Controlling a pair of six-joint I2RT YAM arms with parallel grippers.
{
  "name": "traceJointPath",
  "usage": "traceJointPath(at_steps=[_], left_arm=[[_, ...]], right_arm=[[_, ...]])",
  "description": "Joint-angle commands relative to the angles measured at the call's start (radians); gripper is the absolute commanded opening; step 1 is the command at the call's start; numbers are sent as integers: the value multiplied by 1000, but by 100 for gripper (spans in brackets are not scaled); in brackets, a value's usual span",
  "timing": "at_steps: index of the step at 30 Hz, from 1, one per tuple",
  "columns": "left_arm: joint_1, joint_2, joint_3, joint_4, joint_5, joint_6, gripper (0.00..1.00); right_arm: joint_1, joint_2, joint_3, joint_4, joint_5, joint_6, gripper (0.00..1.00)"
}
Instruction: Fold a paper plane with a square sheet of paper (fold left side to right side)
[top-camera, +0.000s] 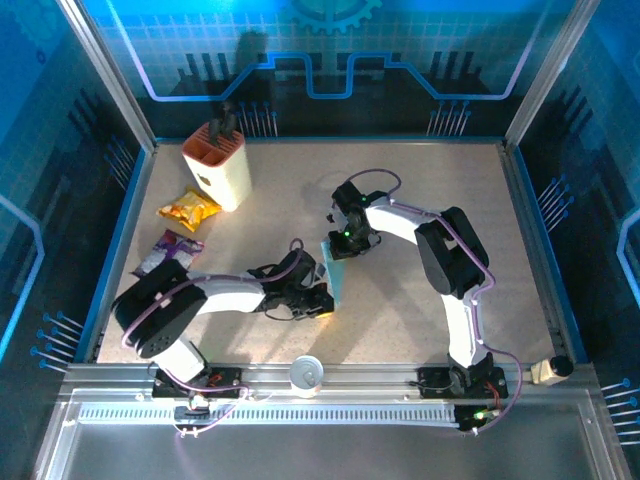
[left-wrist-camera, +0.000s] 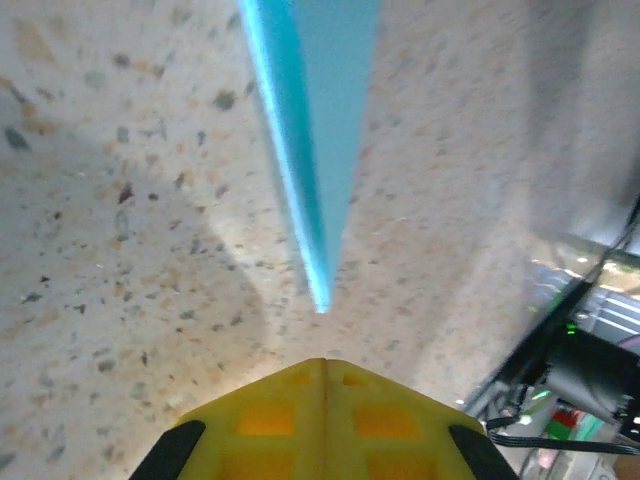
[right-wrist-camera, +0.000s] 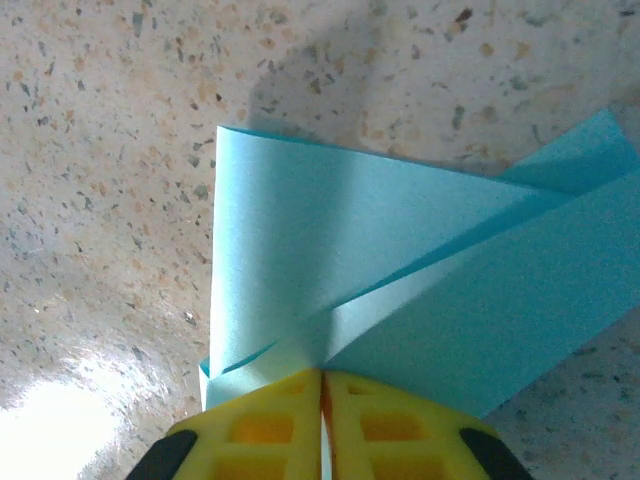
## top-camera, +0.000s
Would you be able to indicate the silver drink can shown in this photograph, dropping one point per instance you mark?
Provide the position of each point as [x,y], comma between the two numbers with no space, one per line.
[306,372]

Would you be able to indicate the purple snack bag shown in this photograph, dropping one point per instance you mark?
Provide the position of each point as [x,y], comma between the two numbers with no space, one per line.
[170,250]

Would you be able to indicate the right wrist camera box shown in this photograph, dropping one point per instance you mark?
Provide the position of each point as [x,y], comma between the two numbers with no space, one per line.
[332,219]

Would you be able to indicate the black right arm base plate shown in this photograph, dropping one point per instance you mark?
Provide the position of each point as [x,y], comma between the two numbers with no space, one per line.
[432,382]

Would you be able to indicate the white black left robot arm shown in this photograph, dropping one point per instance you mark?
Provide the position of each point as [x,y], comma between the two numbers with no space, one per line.
[230,297]

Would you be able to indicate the aluminium frame post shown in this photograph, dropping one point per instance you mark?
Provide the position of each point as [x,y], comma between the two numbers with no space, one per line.
[110,75]
[549,75]

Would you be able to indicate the grey metal shelf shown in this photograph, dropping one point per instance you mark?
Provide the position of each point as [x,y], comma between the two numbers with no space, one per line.
[325,455]

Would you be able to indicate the cream bottle black cap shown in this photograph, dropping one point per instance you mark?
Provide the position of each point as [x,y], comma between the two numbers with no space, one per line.
[545,372]

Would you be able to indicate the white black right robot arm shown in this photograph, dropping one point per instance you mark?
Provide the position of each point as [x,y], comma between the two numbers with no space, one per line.
[400,222]

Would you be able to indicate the cream knife block orange top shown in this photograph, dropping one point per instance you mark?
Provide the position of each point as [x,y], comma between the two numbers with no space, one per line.
[225,175]

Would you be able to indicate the aluminium mounting rail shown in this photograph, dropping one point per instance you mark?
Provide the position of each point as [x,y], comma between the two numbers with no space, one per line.
[380,372]

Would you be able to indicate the yellow snack bag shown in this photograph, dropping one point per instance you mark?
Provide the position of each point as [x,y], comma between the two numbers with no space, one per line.
[190,210]

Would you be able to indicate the light blue cloth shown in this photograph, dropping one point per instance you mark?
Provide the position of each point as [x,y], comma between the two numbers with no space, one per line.
[336,280]

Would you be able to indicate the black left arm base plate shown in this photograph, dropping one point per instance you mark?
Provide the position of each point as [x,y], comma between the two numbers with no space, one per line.
[230,375]

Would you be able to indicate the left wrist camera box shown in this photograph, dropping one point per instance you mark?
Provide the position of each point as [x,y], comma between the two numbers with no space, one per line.
[320,270]

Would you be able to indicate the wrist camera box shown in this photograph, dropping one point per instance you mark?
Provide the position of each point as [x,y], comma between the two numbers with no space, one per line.
[332,219]
[320,270]

